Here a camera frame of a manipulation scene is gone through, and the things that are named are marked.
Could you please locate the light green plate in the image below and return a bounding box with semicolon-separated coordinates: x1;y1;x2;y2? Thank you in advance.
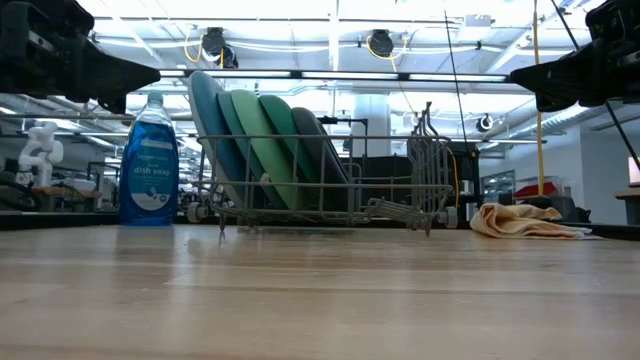
229;88;311;211

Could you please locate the blue plate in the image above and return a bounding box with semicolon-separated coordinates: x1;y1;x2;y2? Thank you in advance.
189;69;274;210

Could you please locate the thin dark hanging cord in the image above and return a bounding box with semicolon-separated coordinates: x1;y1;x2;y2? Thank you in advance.
443;8;470;151

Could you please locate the thin yellow cable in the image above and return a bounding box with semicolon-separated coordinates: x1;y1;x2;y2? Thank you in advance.
446;146;461;212

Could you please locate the yellow hanging strap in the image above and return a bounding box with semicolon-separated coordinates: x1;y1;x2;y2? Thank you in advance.
530;0;547;197

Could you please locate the black hanging cable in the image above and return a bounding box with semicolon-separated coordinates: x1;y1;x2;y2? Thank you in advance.
549;0;640;171

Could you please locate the red item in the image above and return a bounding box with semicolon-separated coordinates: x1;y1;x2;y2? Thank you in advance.
514;180;559;200

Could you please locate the beige crumpled cloth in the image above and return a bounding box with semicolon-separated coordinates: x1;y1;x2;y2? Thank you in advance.
469;202;594;240

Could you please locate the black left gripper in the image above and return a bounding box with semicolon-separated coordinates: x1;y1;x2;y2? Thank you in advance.
0;0;161;115

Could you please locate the black background workbench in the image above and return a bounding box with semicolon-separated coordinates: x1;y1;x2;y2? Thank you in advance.
344;139;481;216

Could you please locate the silver ventilation duct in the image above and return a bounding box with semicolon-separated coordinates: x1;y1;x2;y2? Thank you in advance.
519;102;640;139

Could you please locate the grey wire dish rack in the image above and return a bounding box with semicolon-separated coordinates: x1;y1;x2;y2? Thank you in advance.
186;101;460;238

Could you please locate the black metal frame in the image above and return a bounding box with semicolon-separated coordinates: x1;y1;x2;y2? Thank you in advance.
317;115;370;156

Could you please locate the glass-front cabinet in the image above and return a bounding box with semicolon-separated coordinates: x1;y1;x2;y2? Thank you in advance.
482;169;516;206

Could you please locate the teal plate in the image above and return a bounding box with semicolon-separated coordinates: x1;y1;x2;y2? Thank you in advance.
216;89;289;210

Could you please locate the dark grey bag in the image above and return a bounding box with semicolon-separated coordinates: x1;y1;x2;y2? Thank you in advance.
524;194;592;225

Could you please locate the black ceiling cord reel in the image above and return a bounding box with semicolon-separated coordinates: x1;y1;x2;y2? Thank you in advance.
201;26;240;70
367;28;396;59

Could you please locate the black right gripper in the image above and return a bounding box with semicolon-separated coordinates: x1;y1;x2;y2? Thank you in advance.
509;0;640;114

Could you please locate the wooden desk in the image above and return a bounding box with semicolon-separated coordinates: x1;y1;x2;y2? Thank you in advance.
614;187;640;226

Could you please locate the small black ceiling reel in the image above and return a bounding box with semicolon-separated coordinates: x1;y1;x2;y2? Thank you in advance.
474;113;496;134

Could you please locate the dark green plate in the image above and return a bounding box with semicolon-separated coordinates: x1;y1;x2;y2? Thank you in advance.
258;93;351;211

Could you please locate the black aluminium table frame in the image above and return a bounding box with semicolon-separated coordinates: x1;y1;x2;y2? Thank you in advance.
0;212;640;241

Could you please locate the blue dish soap bottle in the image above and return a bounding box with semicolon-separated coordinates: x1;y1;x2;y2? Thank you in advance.
118;90;181;227

